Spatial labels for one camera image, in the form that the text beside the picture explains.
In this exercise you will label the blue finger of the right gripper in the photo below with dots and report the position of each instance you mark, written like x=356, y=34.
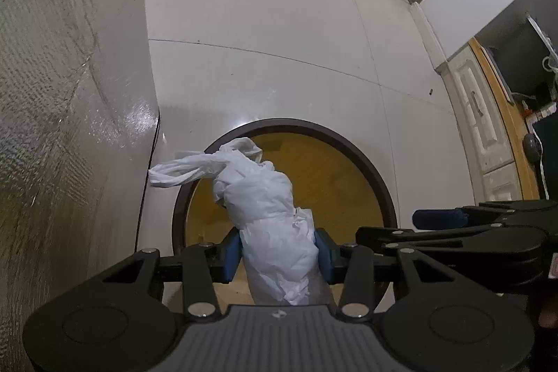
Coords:
x=439, y=219

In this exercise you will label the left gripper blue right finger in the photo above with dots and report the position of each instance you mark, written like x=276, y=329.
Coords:
x=331, y=263

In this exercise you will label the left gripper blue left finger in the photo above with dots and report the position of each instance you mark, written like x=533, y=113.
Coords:
x=230, y=255

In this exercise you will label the white plastic bag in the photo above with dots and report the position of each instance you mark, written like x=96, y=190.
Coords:
x=278, y=239

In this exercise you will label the round brown trash bin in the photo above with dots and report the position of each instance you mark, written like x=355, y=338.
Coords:
x=329, y=175

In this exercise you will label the white kitchen cabinets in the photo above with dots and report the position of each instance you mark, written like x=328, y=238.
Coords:
x=488, y=150

